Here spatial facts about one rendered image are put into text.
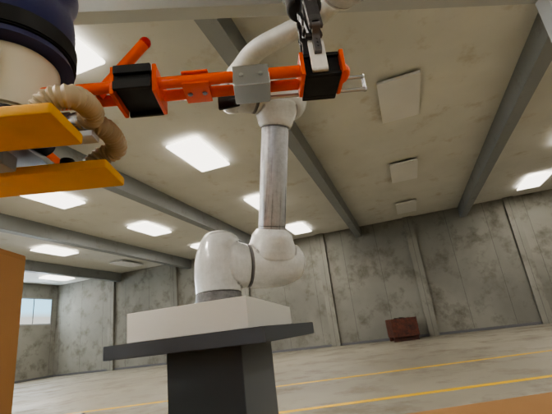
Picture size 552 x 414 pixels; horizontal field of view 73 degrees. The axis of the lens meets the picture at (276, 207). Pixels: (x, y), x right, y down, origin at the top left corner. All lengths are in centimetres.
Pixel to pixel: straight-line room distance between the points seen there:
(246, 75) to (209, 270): 71
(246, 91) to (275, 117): 63
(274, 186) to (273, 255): 24
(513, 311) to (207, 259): 1303
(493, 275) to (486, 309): 108
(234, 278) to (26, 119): 82
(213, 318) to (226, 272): 24
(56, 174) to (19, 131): 16
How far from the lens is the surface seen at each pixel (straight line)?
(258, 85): 74
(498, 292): 1389
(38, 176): 86
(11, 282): 93
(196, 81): 75
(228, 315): 105
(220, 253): 127
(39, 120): 67
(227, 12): 330
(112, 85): 76
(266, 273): 131
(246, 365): 118
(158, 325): 116
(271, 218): 134
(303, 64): 75
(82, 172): 82
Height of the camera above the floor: 73
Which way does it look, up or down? 18 degrees up
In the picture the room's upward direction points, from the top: 7 degrees counter-clockwise
